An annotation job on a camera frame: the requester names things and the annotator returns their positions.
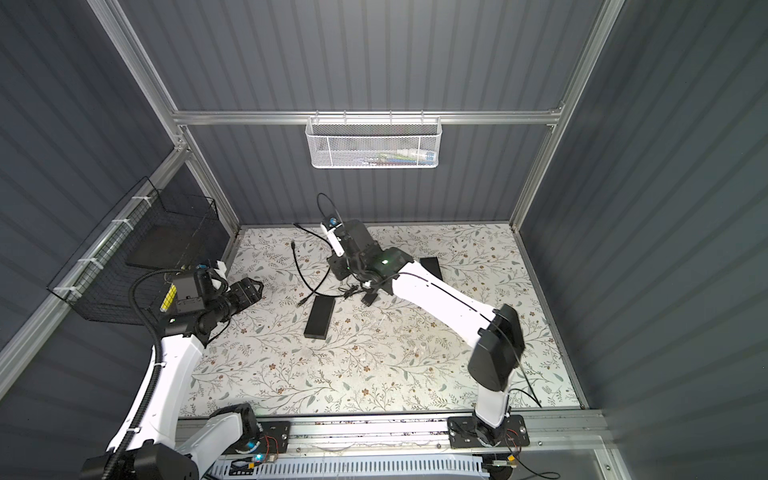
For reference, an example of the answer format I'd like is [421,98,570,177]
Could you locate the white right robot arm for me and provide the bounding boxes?
[321,214,526,444]

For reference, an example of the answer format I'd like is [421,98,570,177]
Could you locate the black wire wall basket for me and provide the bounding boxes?
[47,177,229,325]

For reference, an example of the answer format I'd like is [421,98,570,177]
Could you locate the items in white basket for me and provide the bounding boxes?
[354,148,438,168]

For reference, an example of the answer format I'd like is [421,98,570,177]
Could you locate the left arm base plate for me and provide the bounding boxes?
[224,421,291,455]

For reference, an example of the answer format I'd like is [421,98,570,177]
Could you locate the white slotted cable duct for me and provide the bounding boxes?
[207,454,490,479]

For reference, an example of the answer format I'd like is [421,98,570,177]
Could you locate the white wire mesh basket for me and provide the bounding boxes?
[305,117,443,170]

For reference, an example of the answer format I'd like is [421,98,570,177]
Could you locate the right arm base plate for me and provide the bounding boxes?
[446,414,530,449]

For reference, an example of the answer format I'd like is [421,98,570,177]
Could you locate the black network switch box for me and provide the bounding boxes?
[420,257,443,280]

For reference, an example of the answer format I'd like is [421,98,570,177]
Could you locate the long black power brick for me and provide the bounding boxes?
[303,295,336,340]

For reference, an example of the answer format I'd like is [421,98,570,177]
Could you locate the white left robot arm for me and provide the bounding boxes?
[79,266,265,479]

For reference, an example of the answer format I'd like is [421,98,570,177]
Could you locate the long black cable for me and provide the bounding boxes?
[289,222,355,308]

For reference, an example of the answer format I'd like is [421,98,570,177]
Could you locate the black power adapter with cable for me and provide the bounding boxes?
[342,282,381,307]

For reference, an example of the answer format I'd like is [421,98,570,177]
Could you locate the yellow striped tool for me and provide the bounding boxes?
[159,284,177,313]

